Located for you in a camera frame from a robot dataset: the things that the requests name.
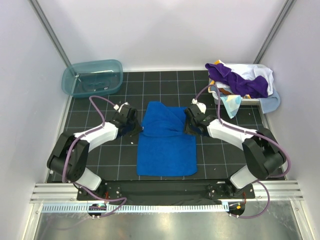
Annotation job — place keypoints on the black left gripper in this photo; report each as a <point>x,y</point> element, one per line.
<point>137,129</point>

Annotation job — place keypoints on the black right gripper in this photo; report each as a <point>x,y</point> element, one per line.
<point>187,126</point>

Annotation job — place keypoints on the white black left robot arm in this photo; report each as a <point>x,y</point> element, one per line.
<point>70,154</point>

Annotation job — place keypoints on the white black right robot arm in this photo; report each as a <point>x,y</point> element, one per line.
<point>263,155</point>

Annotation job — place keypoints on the white laundry basket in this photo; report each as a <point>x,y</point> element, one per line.
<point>250,100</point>

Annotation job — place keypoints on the black grid cutting mat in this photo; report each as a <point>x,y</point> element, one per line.
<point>117,160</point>

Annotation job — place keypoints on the teal transparent plastic bin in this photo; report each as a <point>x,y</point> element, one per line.
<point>85,79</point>

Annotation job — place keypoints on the purple towel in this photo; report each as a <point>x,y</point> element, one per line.
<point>256,88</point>

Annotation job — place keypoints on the white towel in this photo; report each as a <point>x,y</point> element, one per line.
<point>253,80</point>

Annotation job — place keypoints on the light blue towel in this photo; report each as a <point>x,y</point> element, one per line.
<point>271,103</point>

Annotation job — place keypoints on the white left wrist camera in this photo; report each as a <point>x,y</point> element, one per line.
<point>118,107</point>

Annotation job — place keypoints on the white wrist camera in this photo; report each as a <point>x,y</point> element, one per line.
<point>202,107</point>
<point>118,107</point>

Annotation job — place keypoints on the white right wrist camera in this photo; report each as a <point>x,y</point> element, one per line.
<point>202,107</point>

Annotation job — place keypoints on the slotted cable duct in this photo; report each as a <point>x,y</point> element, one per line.
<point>98,208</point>

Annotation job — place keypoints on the aluminium frame rail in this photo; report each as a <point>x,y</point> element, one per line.
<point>279,190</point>

